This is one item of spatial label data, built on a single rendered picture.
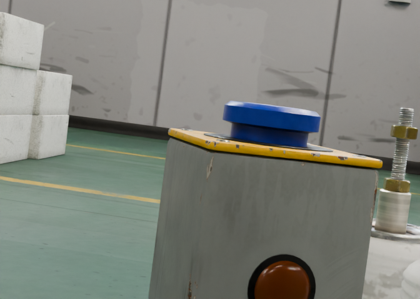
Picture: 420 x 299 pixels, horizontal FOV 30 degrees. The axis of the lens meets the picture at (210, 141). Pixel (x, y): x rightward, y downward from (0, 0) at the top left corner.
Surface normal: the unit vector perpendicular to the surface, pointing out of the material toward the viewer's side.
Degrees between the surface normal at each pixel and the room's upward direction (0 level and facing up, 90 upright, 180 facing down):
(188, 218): 90
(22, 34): 90
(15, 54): 90
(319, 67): 90
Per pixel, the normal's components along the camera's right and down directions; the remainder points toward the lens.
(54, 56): -0.15, 0.04
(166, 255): -0.95, -0.11
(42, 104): 0.99, 0.13
